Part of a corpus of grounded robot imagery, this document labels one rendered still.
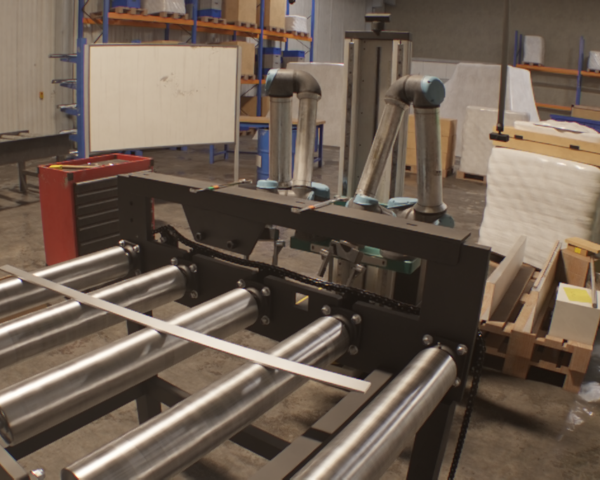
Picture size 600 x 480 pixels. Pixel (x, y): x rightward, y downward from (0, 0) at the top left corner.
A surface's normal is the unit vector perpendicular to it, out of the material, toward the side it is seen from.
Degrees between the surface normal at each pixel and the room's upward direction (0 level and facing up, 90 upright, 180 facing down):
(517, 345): 90
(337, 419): 0
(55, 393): 54
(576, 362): 90
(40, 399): 48
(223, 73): 90
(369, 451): 36
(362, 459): 31
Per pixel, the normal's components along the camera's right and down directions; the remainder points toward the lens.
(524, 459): 0.04, -0.95
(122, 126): 0.50, 0.27
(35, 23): 0.82, 0.19
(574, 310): -0.54, 0.23
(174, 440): 0.57, -0.57
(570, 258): -0.90, 0.10
